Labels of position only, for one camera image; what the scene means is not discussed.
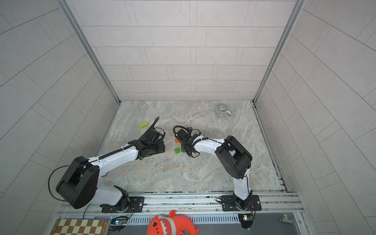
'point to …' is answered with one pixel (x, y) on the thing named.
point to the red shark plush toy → (172, 225)
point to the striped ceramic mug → (222, 111)
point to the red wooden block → (176, 141)
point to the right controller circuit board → (246, 220)
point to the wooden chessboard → (67, 226)
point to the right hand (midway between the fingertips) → (186, 148)
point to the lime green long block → (141, 126)
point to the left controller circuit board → (118, 223)
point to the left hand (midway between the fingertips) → (166, 145)
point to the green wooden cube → (176, 150)
